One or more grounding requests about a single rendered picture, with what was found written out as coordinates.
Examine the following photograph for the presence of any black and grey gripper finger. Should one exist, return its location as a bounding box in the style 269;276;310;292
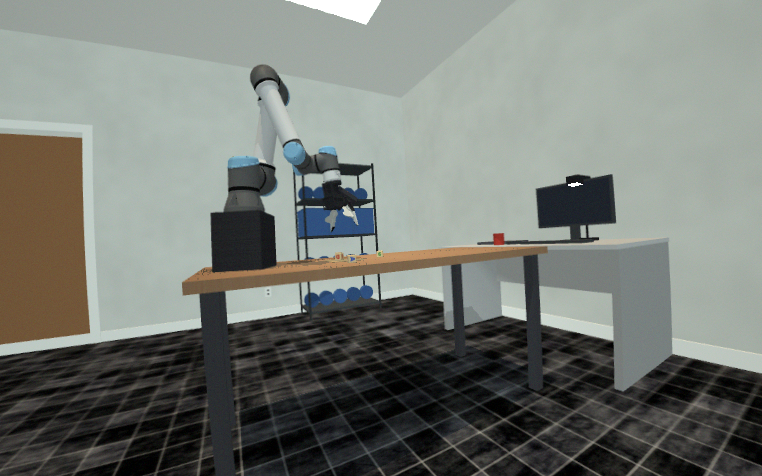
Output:
342;198;358;226
325;209;338;232

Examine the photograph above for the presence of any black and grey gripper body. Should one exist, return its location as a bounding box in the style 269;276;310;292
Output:
322;180;347;210

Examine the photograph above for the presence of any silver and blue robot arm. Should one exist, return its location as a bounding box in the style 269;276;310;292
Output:
224;64;341;212

